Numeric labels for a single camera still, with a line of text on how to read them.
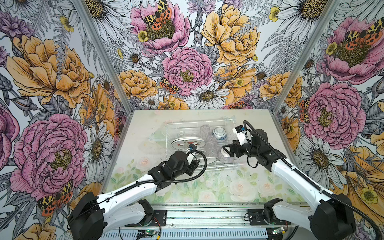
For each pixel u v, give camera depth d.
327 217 0.39
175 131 1.15
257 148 0.62
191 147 0.68
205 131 0.97
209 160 0.85
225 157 0.89
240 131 0.71
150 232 0.71
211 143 0.92
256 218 0.74
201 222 0.74
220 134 0.99
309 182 0.46
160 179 0.58
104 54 0.88
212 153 0.86
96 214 0.41
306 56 0.89
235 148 0.72
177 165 0.59
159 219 0.74
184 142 0.89
